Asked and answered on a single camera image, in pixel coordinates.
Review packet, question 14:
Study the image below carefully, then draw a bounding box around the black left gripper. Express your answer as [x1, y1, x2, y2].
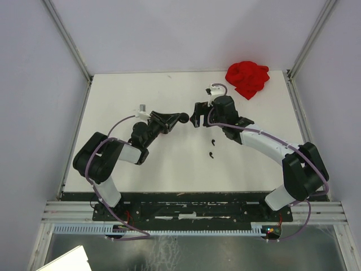
[144, 110, 181, 148]

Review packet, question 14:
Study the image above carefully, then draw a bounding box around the black round earbud case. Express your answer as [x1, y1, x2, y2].
[178, 112, 190, 124]

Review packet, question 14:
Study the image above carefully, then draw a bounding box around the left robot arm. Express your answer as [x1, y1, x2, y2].
[73, 105, 190, 220]

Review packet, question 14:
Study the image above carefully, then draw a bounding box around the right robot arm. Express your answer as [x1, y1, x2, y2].
[190, 95, 329, 221]

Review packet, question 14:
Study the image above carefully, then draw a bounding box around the red crumpled cloth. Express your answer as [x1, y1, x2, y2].
[225, 61, 270, 100]

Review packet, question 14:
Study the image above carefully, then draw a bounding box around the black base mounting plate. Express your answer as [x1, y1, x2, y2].
[93, 200, 293, 222]

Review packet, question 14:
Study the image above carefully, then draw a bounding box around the white paper sheet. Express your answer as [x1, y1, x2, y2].
[38, 246, 91, 271]

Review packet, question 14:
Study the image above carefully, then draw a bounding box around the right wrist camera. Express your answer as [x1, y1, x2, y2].
[206, 83, 228, 107]

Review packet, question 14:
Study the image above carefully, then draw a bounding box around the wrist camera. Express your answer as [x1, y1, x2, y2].
[135, 104, 150, 121]
[206, 83, 228, 107]

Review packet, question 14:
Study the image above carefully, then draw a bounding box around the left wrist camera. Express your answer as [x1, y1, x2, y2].
[135, 104, 150, 121]

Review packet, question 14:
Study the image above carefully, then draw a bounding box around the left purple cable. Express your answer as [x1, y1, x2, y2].
[84, 115, 152, 242]

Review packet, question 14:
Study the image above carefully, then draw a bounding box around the white slotted cable duct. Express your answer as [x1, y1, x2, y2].
[53, 221, 280, 235]

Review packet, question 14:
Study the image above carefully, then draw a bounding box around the left aluminium frame post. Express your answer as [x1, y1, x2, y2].
[41, 0, 93, 82]

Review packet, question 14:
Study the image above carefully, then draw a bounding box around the aluminium frame post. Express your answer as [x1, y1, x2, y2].
[287, 0, 338, 81]
[41, 0, 93, 82]

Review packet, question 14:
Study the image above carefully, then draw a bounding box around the aluminium front rail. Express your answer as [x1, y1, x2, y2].
[41, 202, 347, 225]

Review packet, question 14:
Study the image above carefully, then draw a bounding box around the right aluminium frame post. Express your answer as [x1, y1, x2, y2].
[287, 0, 338, 81]

